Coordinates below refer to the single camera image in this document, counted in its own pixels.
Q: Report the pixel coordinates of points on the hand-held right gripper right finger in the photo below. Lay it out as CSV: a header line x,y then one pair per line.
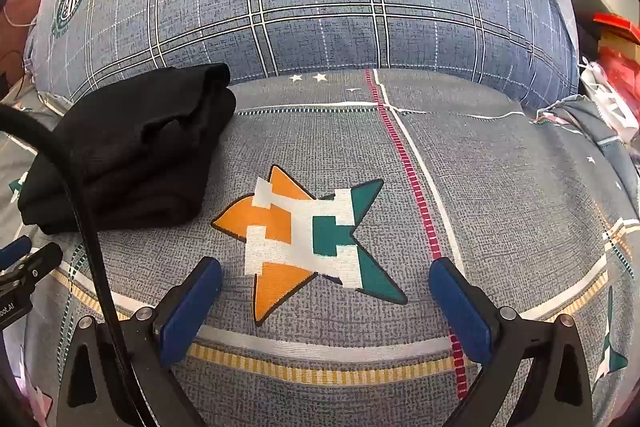
x,y
460,312

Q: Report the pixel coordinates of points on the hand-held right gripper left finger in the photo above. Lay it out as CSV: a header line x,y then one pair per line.
x,y
192,307

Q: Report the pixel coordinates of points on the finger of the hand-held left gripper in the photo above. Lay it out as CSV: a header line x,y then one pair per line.
x,y
15,250
42,260

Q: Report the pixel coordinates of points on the black pants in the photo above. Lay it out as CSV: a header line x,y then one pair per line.
x,y
130,157

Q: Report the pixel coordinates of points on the grey star print bed sheet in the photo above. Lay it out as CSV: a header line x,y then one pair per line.
x,y
350,147

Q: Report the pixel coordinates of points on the white plastic bag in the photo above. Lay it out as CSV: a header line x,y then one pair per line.
x,y
607,99

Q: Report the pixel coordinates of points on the red plastic bag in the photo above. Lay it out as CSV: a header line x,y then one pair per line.
x,y
625,67

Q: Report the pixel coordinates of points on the red box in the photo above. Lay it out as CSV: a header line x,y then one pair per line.
x,y
617,26

